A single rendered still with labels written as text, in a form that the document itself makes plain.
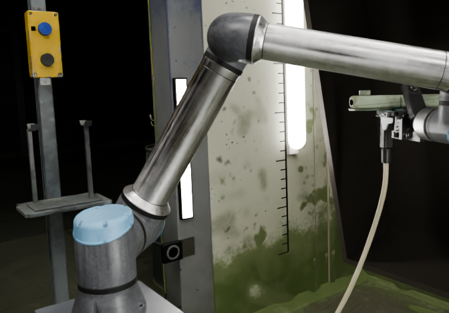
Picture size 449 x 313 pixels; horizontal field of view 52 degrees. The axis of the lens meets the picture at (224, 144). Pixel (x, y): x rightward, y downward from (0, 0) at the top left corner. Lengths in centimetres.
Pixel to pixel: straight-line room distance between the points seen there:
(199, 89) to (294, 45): 30
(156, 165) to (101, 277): 32
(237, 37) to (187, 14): 105
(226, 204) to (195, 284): 40
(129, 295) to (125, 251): 12
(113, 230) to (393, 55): 76
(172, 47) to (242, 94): 43
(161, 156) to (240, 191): 105
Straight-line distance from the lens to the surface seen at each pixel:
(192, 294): 224
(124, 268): 120
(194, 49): 209
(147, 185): 129
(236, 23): 107
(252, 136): 227
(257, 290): 248
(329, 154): 188
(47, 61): 196
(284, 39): 106
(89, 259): 118
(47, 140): 204
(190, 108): 122
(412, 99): 139
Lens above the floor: 120
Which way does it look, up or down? 6 degrees down
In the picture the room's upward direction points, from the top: 2 degrees counter-clockwise
